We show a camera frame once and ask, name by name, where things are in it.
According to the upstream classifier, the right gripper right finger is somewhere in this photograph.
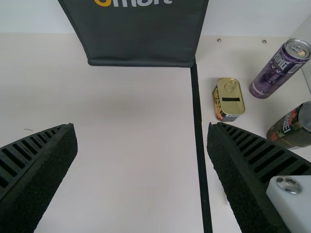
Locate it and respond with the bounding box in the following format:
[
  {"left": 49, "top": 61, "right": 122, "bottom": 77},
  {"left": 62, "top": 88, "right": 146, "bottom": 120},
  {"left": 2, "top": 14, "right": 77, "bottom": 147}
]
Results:
[{"left": 206, "top": 122, "right": 311, "bottom": 233}]

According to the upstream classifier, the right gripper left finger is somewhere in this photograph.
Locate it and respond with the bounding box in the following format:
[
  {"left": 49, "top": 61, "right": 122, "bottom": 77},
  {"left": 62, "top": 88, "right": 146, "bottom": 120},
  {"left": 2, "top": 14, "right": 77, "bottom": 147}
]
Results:
[{"left": 0, "top": 123, "right": 79, "bottom": 233}]

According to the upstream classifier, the black strip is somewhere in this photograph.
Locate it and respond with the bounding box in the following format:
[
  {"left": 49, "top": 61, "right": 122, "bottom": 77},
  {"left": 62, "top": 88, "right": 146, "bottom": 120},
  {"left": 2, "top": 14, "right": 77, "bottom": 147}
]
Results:
[{"left": 190, "top": 60, "right": 214, "bottom": 233}]

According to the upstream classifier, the rectangular gold tin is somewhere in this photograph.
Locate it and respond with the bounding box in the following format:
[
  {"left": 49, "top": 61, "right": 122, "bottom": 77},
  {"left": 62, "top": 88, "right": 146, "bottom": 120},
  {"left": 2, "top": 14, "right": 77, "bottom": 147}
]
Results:
[{"left": 212, "top": 77, "right": 246, "bottom": 123}]

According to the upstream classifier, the purple can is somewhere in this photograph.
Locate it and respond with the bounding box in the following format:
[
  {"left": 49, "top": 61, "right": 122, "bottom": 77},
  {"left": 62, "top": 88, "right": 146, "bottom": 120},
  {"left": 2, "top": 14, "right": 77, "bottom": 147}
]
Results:
[{"left": 249, "top": 38, "right": 311, "bottom": 100}]

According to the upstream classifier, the dark grey bag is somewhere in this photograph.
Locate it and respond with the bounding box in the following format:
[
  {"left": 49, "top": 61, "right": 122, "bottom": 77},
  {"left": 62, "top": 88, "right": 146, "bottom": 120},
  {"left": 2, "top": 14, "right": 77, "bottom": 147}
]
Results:
[{"left": 57, "top": 0, "right": 209, "bottom": 67}]

